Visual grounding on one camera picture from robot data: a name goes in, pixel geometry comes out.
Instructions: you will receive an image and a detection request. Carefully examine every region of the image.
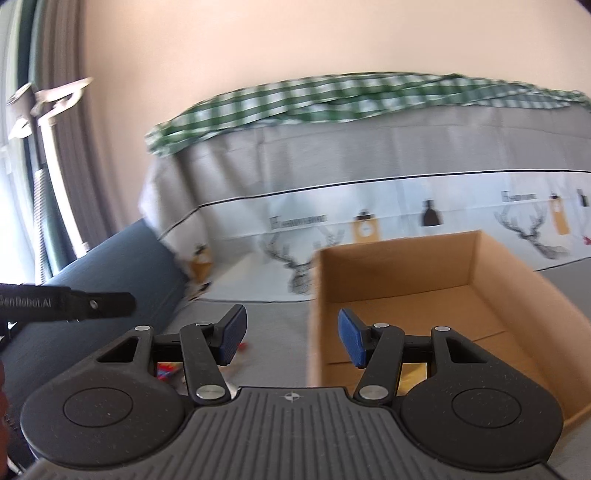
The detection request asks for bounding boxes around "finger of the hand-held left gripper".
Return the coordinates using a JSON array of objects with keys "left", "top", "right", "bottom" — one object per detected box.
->
[{"left": 82, "top": 291, "right": 137, "bottom": 320}]

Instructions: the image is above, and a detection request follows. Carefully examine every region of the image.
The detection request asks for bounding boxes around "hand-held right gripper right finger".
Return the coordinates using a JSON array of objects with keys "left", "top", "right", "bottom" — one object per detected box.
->
[{"left": 338, "top": 308, "right": 498, "bottom": 408}]

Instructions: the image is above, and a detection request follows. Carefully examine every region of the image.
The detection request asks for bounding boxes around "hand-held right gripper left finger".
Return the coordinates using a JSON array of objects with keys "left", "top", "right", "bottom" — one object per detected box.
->
[{"left": 96, "top": 305, "right": 249, "bottom": 408}]

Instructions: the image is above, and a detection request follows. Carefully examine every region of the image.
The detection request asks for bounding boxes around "brown cardboard box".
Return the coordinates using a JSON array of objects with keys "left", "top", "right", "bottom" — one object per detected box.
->
[{"left": 308, "top": 230, "right": 591, "bottom": 432}]

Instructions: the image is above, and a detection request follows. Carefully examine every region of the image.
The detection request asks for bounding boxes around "blue sofa armrest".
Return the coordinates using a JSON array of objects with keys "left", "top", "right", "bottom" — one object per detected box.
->
[{"left": 0, "top": 217, "right": 191, "bottom": 409}]

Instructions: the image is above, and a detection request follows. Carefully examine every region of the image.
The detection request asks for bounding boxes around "window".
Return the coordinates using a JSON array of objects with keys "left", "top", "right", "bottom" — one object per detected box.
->
[{"left": 0, "top": 0, "right": 38, "bottom": 287}]

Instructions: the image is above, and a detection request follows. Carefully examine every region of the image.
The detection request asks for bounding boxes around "grey curtain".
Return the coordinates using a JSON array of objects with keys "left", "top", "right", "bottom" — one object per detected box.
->
[{"left": 34, "top": 0, "right": 139, "bottom": 259}]

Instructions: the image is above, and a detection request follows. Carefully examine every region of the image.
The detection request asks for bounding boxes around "grey deer print cloth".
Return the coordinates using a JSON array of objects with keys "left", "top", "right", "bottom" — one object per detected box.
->
[{"left": 139, "top": 99, "right": 591, "bottom": 393}]

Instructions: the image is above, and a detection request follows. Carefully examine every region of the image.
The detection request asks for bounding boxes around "green checked cloth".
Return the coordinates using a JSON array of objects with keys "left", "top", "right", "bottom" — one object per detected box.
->
[{"left": 145, "top": 71, "right": 591, "bottom": 160}]

